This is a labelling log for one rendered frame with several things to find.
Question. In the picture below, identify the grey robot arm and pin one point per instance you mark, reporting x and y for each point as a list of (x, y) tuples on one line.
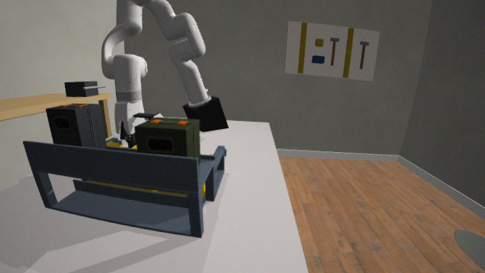
[(128, 69)]

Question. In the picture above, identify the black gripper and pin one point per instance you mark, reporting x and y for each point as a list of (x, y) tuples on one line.
[(124, 120)]

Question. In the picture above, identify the dark green case with handle slot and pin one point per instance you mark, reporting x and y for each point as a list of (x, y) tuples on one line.
[(169, 136)]

